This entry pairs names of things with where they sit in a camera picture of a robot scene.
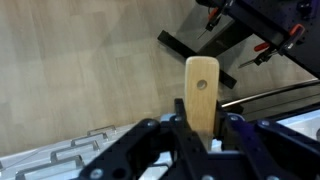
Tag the wooden spatula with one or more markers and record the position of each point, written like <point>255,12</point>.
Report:
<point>201,100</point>

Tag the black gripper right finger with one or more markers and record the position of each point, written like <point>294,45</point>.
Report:
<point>283,153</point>

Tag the orange black bar clamp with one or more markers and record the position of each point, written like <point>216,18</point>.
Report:
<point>213,15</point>
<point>276,46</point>

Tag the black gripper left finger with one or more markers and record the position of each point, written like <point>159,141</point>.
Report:
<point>150,150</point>

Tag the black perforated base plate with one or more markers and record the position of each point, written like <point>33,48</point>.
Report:
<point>300,13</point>

